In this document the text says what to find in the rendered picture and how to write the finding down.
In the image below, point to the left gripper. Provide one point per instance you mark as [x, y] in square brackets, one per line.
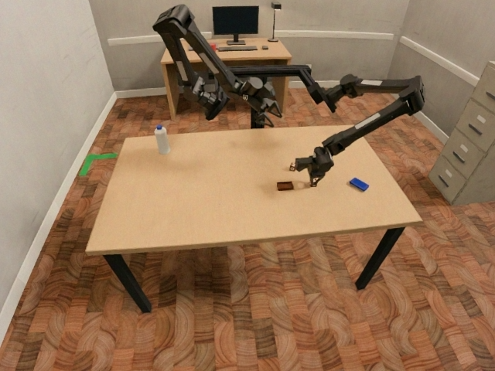
[313, 175]

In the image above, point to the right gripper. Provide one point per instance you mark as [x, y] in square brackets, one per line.
[264, 114]

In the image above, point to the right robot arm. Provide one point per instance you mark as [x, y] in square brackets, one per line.
[181, 22]

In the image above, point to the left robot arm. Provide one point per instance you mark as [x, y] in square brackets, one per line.
[354, 87]

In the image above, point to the brown wooden calendar tray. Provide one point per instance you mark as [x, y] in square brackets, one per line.
[285, 186]

